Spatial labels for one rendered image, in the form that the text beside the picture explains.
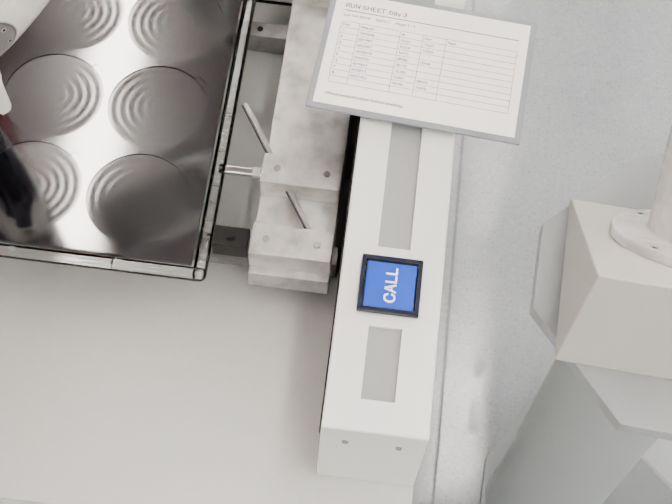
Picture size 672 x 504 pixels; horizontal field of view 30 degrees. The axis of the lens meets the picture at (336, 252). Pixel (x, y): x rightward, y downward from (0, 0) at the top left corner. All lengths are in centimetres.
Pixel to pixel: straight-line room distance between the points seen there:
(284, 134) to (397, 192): 17
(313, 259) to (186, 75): 25
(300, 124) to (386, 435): 38
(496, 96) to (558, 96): 121
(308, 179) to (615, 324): 33
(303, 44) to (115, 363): 40
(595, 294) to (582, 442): 47
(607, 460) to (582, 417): 11
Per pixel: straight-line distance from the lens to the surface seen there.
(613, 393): 129
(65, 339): 128
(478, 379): 216
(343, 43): 126
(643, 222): 128
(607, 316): 119
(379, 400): 110
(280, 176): 125
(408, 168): 121
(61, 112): 132
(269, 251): 121
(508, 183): 233
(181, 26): 137
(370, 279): 114
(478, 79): 125
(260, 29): 142
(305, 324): 127
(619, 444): 157
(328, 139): 131
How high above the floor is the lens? 199
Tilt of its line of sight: 63 degrees down
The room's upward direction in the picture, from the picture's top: 5 degrees clockwise
